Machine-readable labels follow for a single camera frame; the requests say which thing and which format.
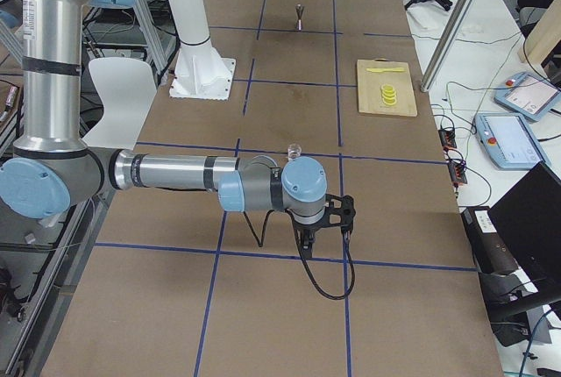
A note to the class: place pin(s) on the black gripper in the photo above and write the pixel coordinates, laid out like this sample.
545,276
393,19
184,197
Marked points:
306,231

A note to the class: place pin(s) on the clear glass cup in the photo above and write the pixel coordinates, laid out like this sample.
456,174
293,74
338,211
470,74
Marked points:
294,151

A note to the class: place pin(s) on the steel double jigger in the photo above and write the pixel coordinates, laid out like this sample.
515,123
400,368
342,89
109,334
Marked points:
299,8

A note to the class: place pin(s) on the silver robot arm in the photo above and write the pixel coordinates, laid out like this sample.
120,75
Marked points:
53,167

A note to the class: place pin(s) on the lemon slice farthest from knife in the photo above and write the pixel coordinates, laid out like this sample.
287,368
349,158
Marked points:
390,104

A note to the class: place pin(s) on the lower orange circuit board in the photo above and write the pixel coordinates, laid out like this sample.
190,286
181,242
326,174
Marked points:
457,170

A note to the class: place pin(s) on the orange circuit board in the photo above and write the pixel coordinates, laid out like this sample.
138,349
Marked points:
457,170
447,138

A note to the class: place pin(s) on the wooden cutting board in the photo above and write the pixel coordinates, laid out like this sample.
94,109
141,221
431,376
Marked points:
369,89

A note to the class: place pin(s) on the upper orange circuit board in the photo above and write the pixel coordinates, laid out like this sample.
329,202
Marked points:
447,138

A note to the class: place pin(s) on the black desktop box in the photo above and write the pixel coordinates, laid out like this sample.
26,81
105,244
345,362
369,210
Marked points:
488,248

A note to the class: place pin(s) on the yellow plastic knife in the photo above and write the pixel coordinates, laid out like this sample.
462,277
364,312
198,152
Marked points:
385,70

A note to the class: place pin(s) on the black monitor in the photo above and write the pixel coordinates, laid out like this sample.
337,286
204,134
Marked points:
527,219

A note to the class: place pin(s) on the near blue teach pendant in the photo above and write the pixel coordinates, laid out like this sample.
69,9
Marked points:
509,141

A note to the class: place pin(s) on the blue teach pendant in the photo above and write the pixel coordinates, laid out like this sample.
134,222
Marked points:
509,141
528,94

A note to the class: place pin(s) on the white plastic chair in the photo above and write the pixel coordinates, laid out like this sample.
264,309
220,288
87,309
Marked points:
126,88

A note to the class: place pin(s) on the far blue teach pendant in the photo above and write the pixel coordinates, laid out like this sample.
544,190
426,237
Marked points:
528,94

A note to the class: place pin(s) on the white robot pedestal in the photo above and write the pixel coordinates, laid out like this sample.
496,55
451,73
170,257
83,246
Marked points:
200,72

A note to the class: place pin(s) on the wooden post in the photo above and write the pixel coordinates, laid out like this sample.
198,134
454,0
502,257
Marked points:
544,37

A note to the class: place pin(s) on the aluminium frame post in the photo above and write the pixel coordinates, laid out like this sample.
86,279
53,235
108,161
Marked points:
445,43

